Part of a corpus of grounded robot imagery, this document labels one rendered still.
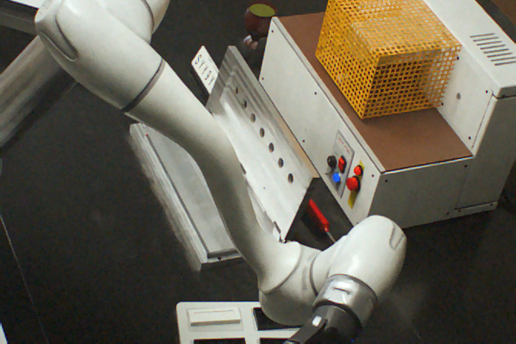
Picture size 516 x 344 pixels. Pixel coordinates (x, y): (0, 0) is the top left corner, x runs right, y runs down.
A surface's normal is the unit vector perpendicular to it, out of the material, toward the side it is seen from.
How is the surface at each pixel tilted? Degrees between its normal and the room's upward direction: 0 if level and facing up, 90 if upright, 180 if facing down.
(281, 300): 98
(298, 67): 90
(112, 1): 21
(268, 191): 80
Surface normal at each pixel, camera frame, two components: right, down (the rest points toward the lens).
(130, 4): 0.58, -0.43
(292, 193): -0.86, 0.01
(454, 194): 0.39, 0.65
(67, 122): 0.16, -0.75
